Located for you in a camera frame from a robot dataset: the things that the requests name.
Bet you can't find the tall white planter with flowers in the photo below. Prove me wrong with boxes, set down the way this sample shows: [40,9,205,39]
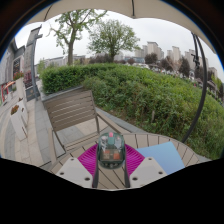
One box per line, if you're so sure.
[13,71,26,101]

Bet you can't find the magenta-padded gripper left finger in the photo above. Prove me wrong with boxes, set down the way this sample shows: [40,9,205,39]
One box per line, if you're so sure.
[54,143,100,189]

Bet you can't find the curved dark umbrella pole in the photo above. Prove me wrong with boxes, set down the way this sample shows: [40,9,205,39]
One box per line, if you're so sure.
[180,32,208,144]

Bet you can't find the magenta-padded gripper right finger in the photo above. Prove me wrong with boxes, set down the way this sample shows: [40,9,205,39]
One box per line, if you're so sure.
[123,143,168,189]

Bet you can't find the tall thin-trunked tree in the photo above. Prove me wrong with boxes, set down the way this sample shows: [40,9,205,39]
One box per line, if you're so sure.
[49,9,108,66]

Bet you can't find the grey street post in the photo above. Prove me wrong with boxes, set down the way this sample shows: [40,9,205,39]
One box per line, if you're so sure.
[24,26,44,101]

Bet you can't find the grey slatted outdoor chair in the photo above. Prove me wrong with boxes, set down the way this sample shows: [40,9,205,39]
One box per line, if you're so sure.
[41,85,133,164]

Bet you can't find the round leafy tree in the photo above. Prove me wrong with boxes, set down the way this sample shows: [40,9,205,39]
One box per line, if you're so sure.
[87,19,141,63]

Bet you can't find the blue square mouse pad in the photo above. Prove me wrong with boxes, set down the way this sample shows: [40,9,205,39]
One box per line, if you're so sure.
[135,141,186,176]

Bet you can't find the distant apartment buildings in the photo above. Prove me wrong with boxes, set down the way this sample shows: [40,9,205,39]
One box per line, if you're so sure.
[114,40,219,81]

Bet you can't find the white planter box with flowers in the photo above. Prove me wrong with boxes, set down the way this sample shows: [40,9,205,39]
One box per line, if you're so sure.
[9,98,29,141]

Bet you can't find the beige patio umbrella canopy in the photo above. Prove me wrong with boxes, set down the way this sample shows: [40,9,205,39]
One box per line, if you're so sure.
[26,0,218,54]

